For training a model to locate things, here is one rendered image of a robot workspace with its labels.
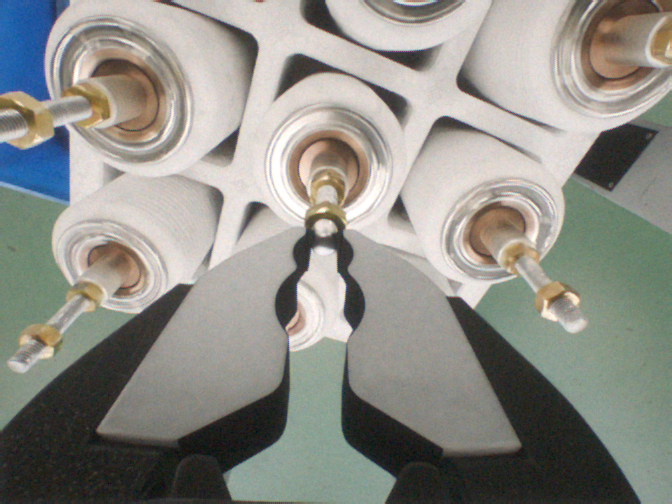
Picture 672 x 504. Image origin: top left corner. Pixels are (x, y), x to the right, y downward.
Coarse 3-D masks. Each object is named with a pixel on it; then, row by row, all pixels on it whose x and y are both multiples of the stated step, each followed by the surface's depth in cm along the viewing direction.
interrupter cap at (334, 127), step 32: (288, 128) 19; (320, 128) 19; (352, 128) 19; (288, 160) 20; (352, 160) 20; (384, 160) 20; (288, 192) 21; (352, 192) 21; (384, 192) 21; (352, 224) 22
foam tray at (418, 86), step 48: (192, 0) 22; (240, 0) 22; (288, 0) 22; (288, 48) 23; (336, 48) 23; (432, 48) 26; (384, 96) 35; (432, 96) 25; (240, 144) 27; (528, 144) 27; (576, 144) 27; (240, 192) 29; (384, 240) 31; (480, 288) 34; (336, 336) 37
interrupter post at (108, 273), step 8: (104, 256) 23; (112, 256) 23; (96, 264) 22; (104, 264) 22; (112, 264) 23; (120, 264) 23; (88, 272) 21; (96, 272) 22; (104, 272) 22; (112, 272) 22; (120, 272) 23; (128, 272) 24; (80, 280) 21; (88, 280) 21; (96, 280) 21; (104, 280) 22; (112, 280) 22; (120, 280) 23; (104, 288) 21; (112, 288) 22; (104, 296) 22
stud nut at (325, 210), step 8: (312, 208) 14; (320, 208) 13; (328, 208) 13; (336, 208) 14; (304, 216) 14; (312, 216) 13; (320, 216) 13; (328, 216) 13; (336, 216) 13; (344, 216) 14; (304, 224) 14; (312, 224) 14; (336, 224) 14; (344, 224) 14
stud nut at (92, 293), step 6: (84, 282) 21; (72, 288) 20; (78, 288) 20; (84, 288) 20; (90, 288) 21; (96, 288) 21; (72, 294) 20; (78, 294) 20; (84, 294) 20; (90, 294) 21; (96, 294) 21; (102, 294) 21; (90, 300) 21; (96, 300) 21; (90, 306) 21; (96, 306) 21
